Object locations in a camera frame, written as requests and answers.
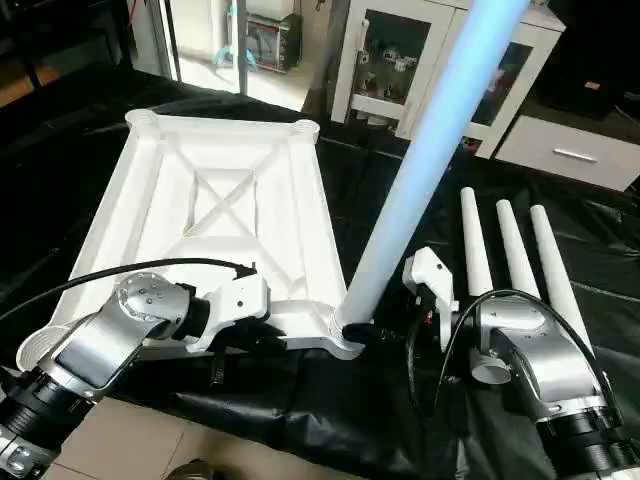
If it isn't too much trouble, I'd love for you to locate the black work mat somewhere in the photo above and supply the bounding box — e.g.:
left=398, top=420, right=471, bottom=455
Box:
left=0, top=62, right=640, bottom=480

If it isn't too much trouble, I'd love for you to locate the colourful toy box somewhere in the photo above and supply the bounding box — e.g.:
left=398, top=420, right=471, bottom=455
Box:
left=244, top=12, right=303, bottom=73

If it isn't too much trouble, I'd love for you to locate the white plastic table leg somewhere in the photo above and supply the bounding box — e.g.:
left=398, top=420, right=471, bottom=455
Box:
left=459, top=187, right=497, bottom=301
left=529, top=205, right=595, bottom=353
left=334, top=0, right=533, bottom=343
left=495, top=199, right=543, bottom=299

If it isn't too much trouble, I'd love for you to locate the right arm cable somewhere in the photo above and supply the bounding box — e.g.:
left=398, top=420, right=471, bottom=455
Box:
left=404, top=288, right=613, bottom=413

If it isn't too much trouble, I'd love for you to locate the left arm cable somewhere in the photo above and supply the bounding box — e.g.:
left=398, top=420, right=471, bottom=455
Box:
left=0, top=256, right=257, bottom=323

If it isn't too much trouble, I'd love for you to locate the white drawer unit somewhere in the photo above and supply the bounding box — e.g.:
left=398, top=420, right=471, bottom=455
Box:
left=494, top=112, right=640, bottom=193

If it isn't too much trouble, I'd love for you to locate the dark shelf unit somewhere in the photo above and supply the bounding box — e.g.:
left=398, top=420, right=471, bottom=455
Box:
left=0, top=0, right=136, bottom=101

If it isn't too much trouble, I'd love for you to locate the white plastic table top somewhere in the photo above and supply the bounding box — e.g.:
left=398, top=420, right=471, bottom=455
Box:
left=16, top=108, right=377, bottom=369

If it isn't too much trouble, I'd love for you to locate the white glass door cabinet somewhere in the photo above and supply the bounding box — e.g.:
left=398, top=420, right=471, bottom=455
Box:
left=330, top=0, right=567, bottom=161

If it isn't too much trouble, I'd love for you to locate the white framed glass door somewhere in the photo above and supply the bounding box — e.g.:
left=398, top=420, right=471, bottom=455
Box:
left=125, top=0, right=251, bottom=96

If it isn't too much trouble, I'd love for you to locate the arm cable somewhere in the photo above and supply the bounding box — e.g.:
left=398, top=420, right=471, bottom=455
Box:
left=404, top=288, right=613, bottom=413
left=0, top=256, right=257, bottom=323

